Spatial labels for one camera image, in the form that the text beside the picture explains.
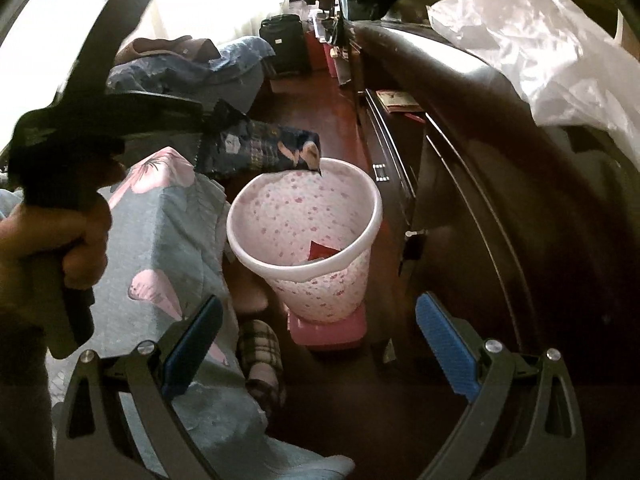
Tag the person left hand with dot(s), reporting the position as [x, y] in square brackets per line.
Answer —
[76, 241]

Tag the dark blue snack wrapper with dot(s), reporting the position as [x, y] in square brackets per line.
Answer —
[233, 144]

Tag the pink speckled trash bin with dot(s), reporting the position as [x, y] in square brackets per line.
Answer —
[275, 217]

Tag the pink stool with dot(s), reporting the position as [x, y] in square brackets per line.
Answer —
[341, 334]

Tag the rumpled dark blanket pile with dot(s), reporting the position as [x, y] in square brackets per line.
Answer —
[193, 69]

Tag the white plastic bag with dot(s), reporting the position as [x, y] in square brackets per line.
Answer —
[566, 67]

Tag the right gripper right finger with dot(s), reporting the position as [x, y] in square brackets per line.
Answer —
[522, 420]

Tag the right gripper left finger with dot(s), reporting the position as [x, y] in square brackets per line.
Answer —
[94, 440]

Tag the red white snack wrapper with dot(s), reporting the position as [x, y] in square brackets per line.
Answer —
[319, 252]

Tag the grey floral bed cover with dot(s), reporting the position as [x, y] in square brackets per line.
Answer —
[168, 244]

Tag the plaid slipper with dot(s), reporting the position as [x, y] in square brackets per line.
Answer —
[259, 356]

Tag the black suitcase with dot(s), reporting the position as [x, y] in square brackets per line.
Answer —
[286, 36]

